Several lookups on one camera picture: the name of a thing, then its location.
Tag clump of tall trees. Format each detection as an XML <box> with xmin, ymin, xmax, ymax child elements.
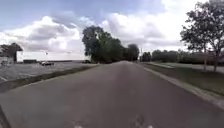
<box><xmin>81</xmin><ymin>25</ymin><xmax>141</xmax><ymax>64</ymax></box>

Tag grey asphalt road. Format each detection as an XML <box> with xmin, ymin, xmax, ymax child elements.
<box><xmin>0</xmin><ymin>60</ymin><xmax>224</xmax><ymax>128</ymax></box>

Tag row of trees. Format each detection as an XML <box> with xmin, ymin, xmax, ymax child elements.
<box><xmin>139</xmin><ymin>49</ymin><xmax>224</xmax><ymax>66</ymax></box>

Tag long white building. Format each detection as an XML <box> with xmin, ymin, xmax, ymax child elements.
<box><xmin>15</xmin><ymin>50</ymin><xmax>88</xmax><ymax>64</ymax></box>

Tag dark car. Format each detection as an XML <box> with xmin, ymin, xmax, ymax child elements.
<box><xmin>40</xmin><ymin>60</ymin><xmax>55</xmax><ymax>67</ymax></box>

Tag grass verge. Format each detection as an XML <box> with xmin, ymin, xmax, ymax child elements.
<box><xmin>143</xmin><ymin>62</ymin><xmax>224</xmax><ymax>98</ymax></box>
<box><xmin>0</xmin><ymin>64</ymin><xmax>99</xmax><ymax>94</ymax></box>

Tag pale concrete kerb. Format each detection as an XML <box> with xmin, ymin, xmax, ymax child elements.
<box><xmin>141</xmin><ymin>64</ymin><xmax>224</xmax><ymax>111</ymax></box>

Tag grey parking lot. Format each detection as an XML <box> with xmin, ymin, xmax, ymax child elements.
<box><xmin>0</xmin><ymin>61</ymin><xmax>96</xmax><ymax>84</ymax></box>

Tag tall leafy trees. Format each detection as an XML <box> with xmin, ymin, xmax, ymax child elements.
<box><xmin>179</xmin><ymin>0</ymin><xmax>224</xmax><ymax>73</ymax></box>

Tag dark tree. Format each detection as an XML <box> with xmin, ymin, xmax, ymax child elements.
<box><xmin>0</xmin><ymin>42</ymin><xmax>24</xmax><ymax>64</ymax></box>

